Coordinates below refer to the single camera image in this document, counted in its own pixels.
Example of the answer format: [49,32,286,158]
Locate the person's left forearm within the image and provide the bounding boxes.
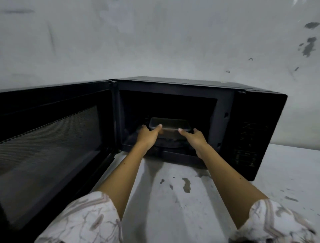
[96,143,153,221]

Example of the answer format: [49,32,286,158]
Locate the person's right forearm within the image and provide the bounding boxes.
[195,145,269,229]

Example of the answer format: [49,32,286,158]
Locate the white patterned left sleeve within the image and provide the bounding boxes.
[34,191,123,243]

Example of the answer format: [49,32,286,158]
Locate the black microwave oven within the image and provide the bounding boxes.
[110,76,288,182]

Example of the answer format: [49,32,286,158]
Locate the person's right hand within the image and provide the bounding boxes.
[178,128,209,160]

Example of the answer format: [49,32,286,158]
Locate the white patterned right sleeve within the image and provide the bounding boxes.
[229,199,319,243]

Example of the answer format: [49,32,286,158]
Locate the person's left hand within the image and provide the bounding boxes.
[136,124,163,152]

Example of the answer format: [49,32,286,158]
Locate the white patterned sleeve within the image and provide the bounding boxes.
[34,191,123,243]
[229,199,319,243]

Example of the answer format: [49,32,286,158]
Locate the clear plastic food container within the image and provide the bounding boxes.
[148,117,192,140]

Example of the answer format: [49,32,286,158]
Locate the black microwave door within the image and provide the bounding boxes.
[0,80,119,234]

